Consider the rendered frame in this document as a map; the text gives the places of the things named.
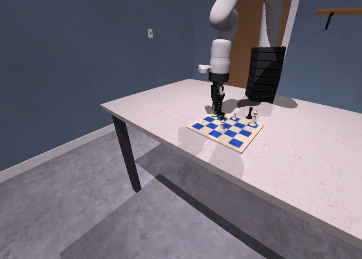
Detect blue and cream chessboard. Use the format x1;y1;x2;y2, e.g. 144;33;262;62
186;111;264;154

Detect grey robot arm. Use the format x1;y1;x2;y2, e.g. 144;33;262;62
198;0;284;74

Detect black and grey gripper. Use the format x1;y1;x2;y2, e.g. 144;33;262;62
209;72;229;112

